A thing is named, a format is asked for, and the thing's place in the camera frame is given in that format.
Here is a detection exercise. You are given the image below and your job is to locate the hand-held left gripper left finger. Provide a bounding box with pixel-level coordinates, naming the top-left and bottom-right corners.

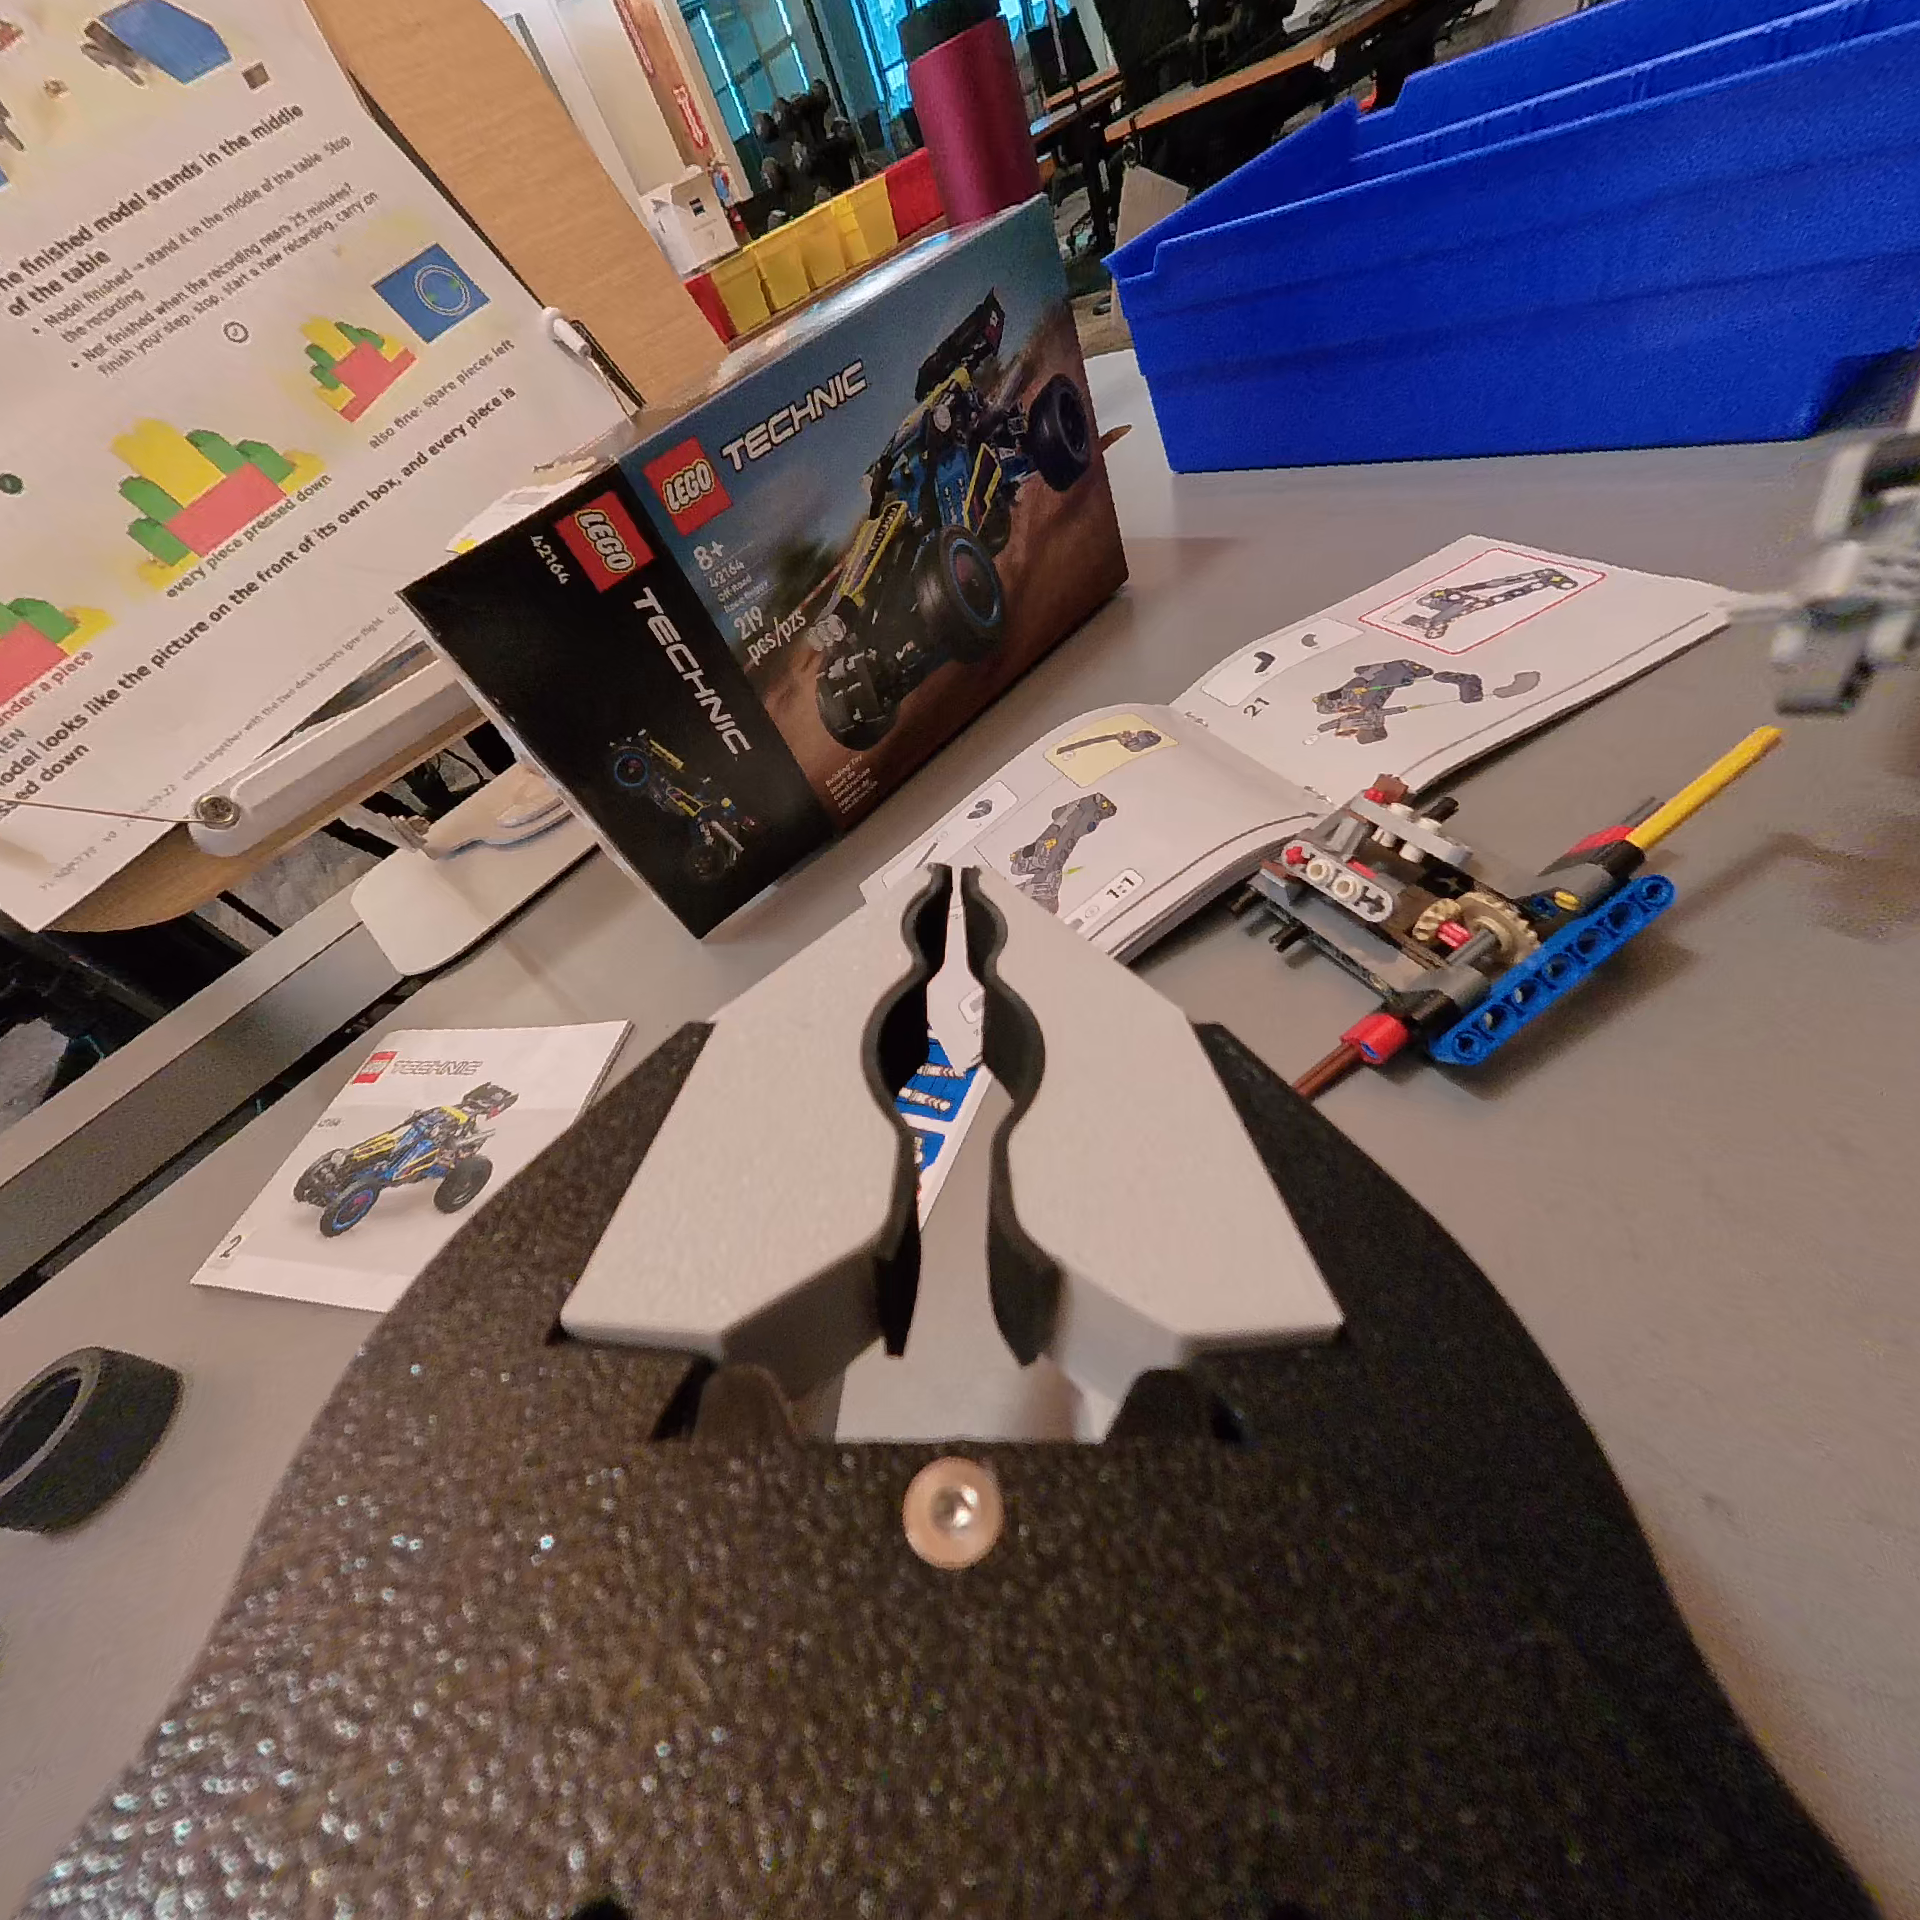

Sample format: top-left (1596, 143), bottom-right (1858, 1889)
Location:
top-left (560, 861), bottom-right (963, 1445)

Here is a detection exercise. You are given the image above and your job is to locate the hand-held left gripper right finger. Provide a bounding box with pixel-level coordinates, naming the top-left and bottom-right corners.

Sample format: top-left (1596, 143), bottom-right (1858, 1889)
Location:
top-left (966, 867), bottom-right (1347, 1445)

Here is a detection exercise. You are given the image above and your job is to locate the grey lego suspension assembly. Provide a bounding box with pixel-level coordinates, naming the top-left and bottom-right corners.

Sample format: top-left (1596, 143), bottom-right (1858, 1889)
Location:
top-left (1767, 431), bottom-right (1920, 710)

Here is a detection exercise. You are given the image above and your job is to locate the lego sticker sheet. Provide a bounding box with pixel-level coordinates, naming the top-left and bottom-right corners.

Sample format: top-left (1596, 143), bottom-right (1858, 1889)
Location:
top-left (891, 961), bottom-right (994, 1247)

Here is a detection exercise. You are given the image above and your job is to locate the closed lego instruction booklet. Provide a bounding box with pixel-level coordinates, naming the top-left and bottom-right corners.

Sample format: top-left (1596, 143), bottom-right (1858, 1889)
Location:
top-left (193, 1019), bottom-right (634, 1315)

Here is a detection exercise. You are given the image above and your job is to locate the lego chassis assembly blue beam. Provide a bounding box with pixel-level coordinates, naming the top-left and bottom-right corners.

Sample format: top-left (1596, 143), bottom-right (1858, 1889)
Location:
top-left (1241, 726), bottom-right (1787, 1094)

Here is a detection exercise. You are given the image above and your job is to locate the open lego instruction booklet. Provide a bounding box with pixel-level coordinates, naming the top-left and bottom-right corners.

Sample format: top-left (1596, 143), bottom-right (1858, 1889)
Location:
top-left (862, 534), bottom-right (1735, 962)

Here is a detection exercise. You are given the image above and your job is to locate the lego set cardboard box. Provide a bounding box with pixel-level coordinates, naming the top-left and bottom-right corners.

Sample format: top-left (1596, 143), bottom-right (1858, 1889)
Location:
top-left (399, 193), bottom-right (1129, 940)

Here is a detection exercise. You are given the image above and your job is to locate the black lego tyre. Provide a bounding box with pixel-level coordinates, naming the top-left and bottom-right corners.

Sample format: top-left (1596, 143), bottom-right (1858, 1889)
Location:
top-left (0, 1346), bottom-right (186, 1535)

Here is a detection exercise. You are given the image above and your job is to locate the white stand base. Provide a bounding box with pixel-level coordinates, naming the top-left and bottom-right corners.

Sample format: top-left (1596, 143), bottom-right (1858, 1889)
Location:
top-left (352, 780), bottom-right (601, 975)

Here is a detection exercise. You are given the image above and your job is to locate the white poster clamp bar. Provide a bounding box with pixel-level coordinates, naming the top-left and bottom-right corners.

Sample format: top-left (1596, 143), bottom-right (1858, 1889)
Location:
top-left (188, 661), bottom-right (502, 860)

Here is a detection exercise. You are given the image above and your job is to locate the blue plastic storage bin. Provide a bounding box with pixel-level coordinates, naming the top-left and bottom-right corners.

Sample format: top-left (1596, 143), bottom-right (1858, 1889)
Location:
top-left (1388, 0), bottom-right (1920, 95)
top-left (1103, 95), bottom-right (1920, 473)
top-left (1352, 29), bottom-right (1920, 169)

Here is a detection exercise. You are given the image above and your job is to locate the small white box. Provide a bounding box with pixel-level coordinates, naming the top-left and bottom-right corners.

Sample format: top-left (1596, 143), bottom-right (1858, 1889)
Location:
top-left (646, 172), bottom-right (737, 274)

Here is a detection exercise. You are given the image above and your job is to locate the white printed instruction poster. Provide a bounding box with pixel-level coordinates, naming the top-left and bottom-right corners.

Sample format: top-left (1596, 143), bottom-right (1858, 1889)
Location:
top-left (0, 0), bottom-right (664, 932)

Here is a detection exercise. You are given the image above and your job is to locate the wooden poster board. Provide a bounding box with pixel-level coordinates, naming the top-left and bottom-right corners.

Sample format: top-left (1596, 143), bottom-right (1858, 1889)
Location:
top-left (307, 0), bottom-right (731, 409)

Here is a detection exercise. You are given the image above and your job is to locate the magenta cylinder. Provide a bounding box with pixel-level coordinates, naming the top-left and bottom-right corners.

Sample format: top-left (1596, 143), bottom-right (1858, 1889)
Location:
top-left (907, 19), bottom-right (1051, 234)

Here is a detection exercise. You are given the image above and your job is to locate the wooden background desk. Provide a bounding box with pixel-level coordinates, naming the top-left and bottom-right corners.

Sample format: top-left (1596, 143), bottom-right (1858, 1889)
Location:
top-left (1103, 0), bottom-right (1412, 154)

